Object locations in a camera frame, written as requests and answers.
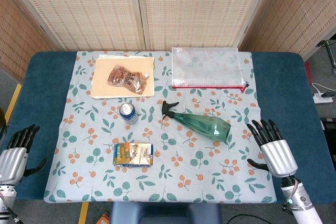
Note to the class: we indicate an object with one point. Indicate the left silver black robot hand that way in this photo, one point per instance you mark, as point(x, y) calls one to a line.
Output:
point(12, 155)

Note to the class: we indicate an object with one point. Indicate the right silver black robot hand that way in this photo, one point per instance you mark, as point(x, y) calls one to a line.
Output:
point(278, 154)

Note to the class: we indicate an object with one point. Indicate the green plastic spray bottle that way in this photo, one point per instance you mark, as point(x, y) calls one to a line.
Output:
point(204, 125)

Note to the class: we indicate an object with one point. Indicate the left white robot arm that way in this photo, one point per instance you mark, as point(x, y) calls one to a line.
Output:
point(6, 203)

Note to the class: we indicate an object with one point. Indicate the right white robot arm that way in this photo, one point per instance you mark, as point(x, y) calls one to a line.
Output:
point(300, 200)

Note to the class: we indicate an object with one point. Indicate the blue table cover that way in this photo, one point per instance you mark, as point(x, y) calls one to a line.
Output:
point(39, 119)

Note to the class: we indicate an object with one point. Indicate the white power strip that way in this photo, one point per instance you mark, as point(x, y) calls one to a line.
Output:
point(322, 98)

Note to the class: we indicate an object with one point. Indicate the clear mesh zipper pouch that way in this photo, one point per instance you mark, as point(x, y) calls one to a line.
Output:
point(207, 69)

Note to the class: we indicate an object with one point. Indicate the orange box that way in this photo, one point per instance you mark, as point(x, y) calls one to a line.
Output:
point(104, 219)

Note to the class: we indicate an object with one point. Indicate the manila paper folder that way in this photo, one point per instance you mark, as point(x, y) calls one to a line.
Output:
point(105, 87)

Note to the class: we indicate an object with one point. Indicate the floral printed tablecloth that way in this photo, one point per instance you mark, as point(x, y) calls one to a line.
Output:
point(162, 150)

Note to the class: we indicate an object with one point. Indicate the blue yellow snack box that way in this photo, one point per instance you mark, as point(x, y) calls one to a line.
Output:
point(133, 154)

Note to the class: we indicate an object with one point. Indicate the blue white drink can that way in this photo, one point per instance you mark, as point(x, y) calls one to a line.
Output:
point(128, 113)

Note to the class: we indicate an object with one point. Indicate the blue chair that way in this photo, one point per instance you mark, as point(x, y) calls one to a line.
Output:
point(165, 213)

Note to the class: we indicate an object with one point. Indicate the brown spouted drink pouch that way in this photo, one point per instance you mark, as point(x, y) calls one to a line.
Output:
point(128, 79)

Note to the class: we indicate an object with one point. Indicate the woven bamboo folding screen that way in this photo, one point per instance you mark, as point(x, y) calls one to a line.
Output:
point(168, 9)

